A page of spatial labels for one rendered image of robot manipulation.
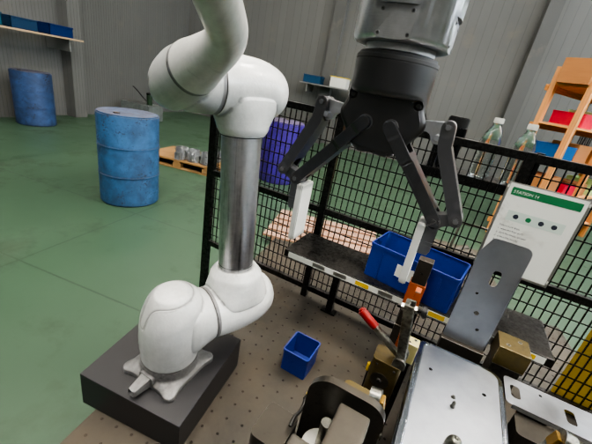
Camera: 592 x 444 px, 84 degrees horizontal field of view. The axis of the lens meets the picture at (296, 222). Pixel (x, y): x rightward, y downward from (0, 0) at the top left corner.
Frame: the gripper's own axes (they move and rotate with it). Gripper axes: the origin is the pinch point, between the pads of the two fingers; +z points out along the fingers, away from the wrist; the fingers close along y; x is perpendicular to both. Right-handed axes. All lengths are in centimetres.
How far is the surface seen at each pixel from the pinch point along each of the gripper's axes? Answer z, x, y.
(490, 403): 46, 42, 33
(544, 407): 46, 50, 46
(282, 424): 38.1, 3.2, -4.0
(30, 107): 113, 307, -716
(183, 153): 122, 359, -385
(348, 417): 27.3, 2.4, 6.0
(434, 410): 46, 31, 22
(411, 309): 25.1, 33.6, 9.5
